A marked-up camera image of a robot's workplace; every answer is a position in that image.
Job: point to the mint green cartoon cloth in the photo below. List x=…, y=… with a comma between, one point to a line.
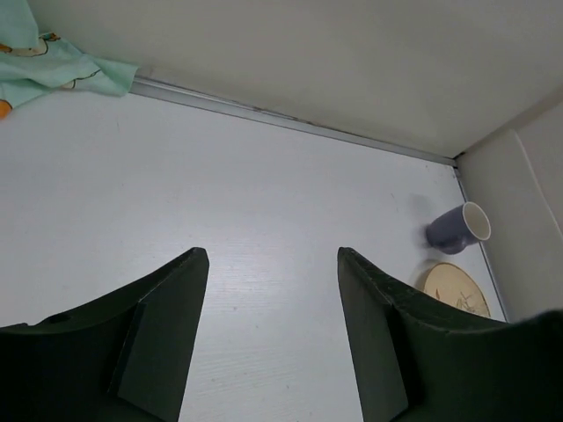
x=35, y=64

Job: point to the purple ceramic cup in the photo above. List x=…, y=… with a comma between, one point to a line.
x=458, y=228

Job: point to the aluminium table edge rail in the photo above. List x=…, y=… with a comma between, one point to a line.
x=150, y=88

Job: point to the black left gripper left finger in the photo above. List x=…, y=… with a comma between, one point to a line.
x=122, y=357

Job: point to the beige patterned plate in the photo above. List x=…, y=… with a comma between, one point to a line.
x=449, y=284

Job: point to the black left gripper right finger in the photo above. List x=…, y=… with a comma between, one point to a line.
x=418, y=359

